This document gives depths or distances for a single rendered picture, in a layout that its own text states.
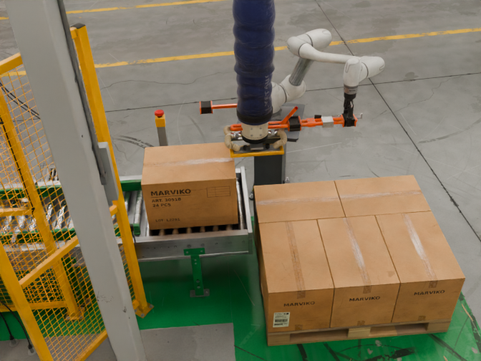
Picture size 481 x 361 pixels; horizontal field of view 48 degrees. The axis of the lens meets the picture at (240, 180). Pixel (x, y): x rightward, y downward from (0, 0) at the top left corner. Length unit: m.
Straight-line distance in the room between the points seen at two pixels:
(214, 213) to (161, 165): 0.47
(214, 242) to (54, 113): 1.77
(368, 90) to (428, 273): 3.17
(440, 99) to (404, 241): 2.88
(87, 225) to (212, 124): 3.36
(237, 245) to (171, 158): 0.72
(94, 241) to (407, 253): 2.00
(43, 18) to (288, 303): 2.20
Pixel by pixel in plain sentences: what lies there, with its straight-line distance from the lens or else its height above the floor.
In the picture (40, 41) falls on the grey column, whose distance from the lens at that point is 2.00.
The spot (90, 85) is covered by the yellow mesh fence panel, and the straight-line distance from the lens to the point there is 2.79.
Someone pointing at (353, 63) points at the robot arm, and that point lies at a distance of 3.33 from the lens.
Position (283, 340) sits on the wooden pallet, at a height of 0.05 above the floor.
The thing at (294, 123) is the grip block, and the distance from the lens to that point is 3.46.
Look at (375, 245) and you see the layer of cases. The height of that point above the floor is 0.54.
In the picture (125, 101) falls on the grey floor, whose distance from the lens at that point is 6.22.
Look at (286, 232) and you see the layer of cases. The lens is 3.64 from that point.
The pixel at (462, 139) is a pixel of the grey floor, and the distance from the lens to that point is 5.73.
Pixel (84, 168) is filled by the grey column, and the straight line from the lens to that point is 2.26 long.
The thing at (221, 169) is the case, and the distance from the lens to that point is 3.50.
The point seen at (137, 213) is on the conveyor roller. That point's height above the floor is 0.55.
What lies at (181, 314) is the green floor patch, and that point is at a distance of 3.92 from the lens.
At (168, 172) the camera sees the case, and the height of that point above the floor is 0.95.
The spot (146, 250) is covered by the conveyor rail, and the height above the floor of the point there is 0.51.
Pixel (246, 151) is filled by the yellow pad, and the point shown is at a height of 1.08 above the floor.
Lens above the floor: 3.12
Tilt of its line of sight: 39 degrees down
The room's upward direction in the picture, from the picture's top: 2 degrees counter-clockwise
